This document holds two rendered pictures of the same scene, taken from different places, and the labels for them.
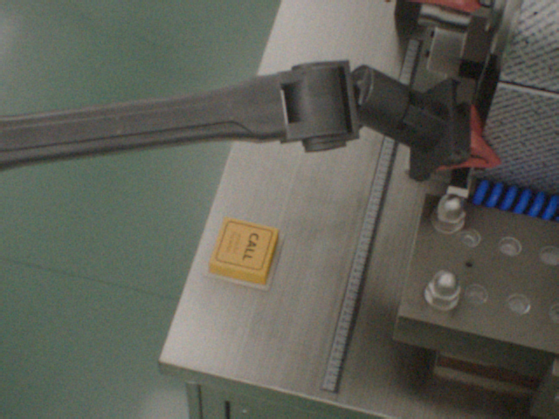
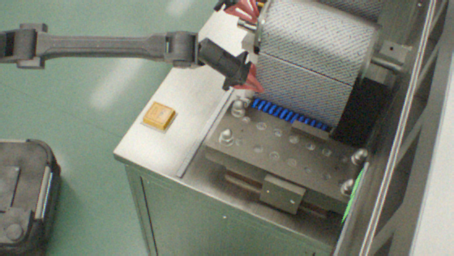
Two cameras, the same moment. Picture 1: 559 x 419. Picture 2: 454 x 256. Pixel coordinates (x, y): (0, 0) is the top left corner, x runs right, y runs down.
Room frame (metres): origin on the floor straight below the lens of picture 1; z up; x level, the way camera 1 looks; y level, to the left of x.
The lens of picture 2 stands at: (-0.10, -0.28, 2.01)
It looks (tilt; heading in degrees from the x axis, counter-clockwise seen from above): 55 degrees down; 10
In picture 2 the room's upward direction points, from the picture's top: 5 degrees clockwise
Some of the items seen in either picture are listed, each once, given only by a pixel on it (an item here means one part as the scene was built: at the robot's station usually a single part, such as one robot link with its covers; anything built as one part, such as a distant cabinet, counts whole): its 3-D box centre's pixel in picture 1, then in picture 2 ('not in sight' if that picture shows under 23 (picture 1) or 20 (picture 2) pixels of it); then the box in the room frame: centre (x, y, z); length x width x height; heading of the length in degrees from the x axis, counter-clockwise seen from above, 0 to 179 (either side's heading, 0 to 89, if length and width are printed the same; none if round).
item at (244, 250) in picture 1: (244, 250); (159, 115); (0.66, 0.05, 0.91); 0.07 x 0.07 x 0.02; 79
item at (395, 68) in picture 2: not in sight; (386, 61); (0.72, -0.50, 1.25); 0.07 x 0.04 x 0.04; 79
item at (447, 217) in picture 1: (450, 209); (238, 106); (0.65, -0.18, 1.05); 0.04 x 0.04 x 0.04
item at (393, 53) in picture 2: not in sight; (393, 52); (0.72, -0.50, 1.28); 0.06 x 0.05 x 0.02; 79
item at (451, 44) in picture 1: (446, 88); (252, 60); (0.82, -0.18, 1.05); 0.06 x 0.05 x 0.31; 79
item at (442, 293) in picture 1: (445, 285); (226, 134); (0.55, -0.17, 1.05); 0.04 x 0.04 x 0.04
